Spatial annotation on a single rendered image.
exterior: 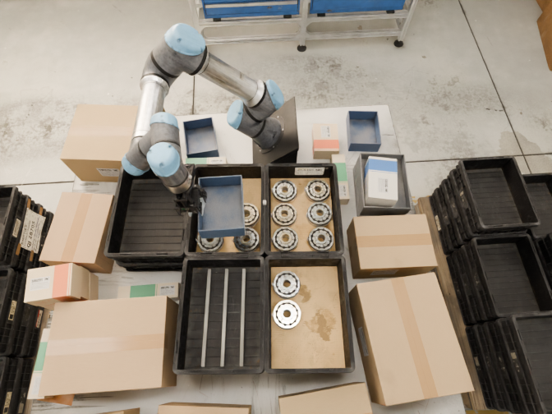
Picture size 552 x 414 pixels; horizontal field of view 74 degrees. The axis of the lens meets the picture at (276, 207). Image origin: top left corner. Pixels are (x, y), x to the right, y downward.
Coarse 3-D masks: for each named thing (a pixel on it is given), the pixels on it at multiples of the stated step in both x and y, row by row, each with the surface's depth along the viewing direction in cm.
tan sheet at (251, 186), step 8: (248, 184) 159; (256, 184) 159; (248, 192) 158; (256, 192) 158; (248, 200) 156; (256, 200) 156; (256, 224) 151; (224, 240) 148; (248, 240) 149; (224, 248) 147; (232, 248) 147
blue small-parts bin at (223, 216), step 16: (224, 176) 126; (240, 176) 127; (208, 192) 131; (224, 192) 131; (240, 192) 131; (208, 208) 128; (224, 208) 128; (240, 208) 129; (208, 224) 126; (224, 224) 126; (240, 224) 126
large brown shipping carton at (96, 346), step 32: (64, 320) 128; (96, 320) 128; (128, 320) 128; (160, 320) 128; (64, 352) 124; (96, 352) 124; (128, 352) 124; (160, 352) 124; (64, 384) 120; (96, 384) 120; (128, 384) 120; (160, 384) 120
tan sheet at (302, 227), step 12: (276, 180) 160; (288, 180) 160; (300, 180) 160; (324, 180) 160; (300, 192) 158; (276, 204) 155; (300, 204) 155; (300, 216) 153; (276, 228) 151; (300, 228) 151; (312, 228) 151; (300, 240) 149
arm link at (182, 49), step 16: (176, 32) 114; (192, 32) 119; (160, 48) 118; (176, 48) 115; (192, 48) 116; (160, 64) 120; (176, 64) 119; (192, 64) 121; (208, 64) 125; (224, 64) 130; (224, 80) 132; (240, 80) 136; (256, 80) 144; (272, 80) 148; (240, 96) 141; (256, 96) 142; (272, 96) 144; (256, 112) 150; (272, 112) 151
